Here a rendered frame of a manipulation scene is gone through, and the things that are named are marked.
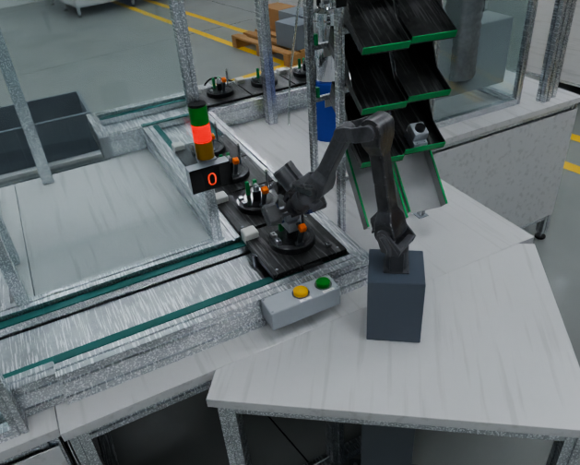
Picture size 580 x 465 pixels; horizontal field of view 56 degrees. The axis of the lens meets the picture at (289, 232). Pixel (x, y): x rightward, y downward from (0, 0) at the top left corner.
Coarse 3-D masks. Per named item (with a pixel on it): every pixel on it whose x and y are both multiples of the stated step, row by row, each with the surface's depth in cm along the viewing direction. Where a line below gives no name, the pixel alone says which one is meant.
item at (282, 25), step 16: (272, 16) 676; (288, 16) 650; (256, 32) 693; (272, 32) 679; (288, 32) 609; (256, 48) 647; (272, 48) 623; (288, 48) 626; (304, 48) 614; (288, 64) 608
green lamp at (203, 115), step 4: (188, 108) 143; (200, 108) 142; (204, 108) 143; (188, 112) 144; (192, 112) 143; (196, 112) 142; (200, 112) 143; (204, 112) 143; (192, 116) 143; (196, 116) 143; (200, 116) 143; (204, 116) 144; (192, 120) 144; (196, 120) 144; (200, 120) 144; (204, 120) 144; (208, 120) 146; (192, 124) 145; (196, 124) 144; (200, 124) 144; (204, 124) 145
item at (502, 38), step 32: (448, 0) 221; (512, 0) 236; (480, 32) 237; (512, 32) 245; (448, 64) 237; (480, 64) 246; (512, 64) 255; (448, 96) 246; (480, 96) 256; (512, 96) 265
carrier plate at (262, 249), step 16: (320, 224) 173; (256, 240) 168; (320, 240) 166; (336, 240) 165; (272, 256) 160; (288, 256) 160; (304, 256) 159; (320, 256) 159; (336, 256) 161; (272, 272) 154; (288, 272) 155
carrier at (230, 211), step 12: (252, 180) 186; (240, 192) 193; (252, 192) 182; (276, 192) 191; (228, 204) 187; (240, 204) 182; (252, 204) 182; (228, 216) 180; (240, 216) 180; (252, 216) 179; (240, 228) 174
